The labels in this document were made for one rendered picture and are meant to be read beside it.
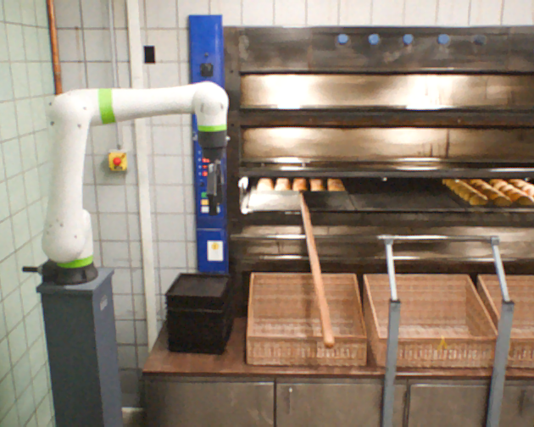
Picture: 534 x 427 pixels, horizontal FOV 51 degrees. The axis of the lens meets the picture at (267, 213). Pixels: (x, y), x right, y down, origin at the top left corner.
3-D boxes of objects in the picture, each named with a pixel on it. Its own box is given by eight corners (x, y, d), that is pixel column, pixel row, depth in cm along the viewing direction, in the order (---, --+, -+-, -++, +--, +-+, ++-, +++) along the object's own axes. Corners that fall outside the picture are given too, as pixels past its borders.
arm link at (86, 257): (50, 272, 187) (44, 217, 182) (58, 256, 202) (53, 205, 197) (91, 269, 189) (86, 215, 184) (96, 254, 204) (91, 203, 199)
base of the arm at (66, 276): (15, 283, 193) (13, 267, 191) (36, 268, 207) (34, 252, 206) (88, 285, 191) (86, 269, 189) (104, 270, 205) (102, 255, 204)
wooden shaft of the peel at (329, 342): (335, 351, 154) (335, 341, 154) (324, 351, 155) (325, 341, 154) (304, 197, 319) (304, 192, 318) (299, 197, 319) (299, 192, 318)
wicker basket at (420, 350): (359, 320, 303) (362, 273, 295) (464, 321, 302) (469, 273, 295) (375, 368, 256) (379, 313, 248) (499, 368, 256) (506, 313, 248)
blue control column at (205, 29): (230, 282, 505) (225, 33, 448) (248, 282, 505) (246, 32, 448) (202, 412, 319) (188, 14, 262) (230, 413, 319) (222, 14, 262)
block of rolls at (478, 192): (440, 182, 360) (441, 174, 359) (514, 182, 359) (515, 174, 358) (471, 206, 302) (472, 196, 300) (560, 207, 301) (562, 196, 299)
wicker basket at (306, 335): (250, 318, 305) (250, 271, 297) (353, 320, 303) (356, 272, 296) (245, 366, 258) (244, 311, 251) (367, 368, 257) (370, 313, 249)
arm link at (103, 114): (57, 131, 178) (50, 92, 175) (63, 126, 190) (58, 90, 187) (115, 126, 181) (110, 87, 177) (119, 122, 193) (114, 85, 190)
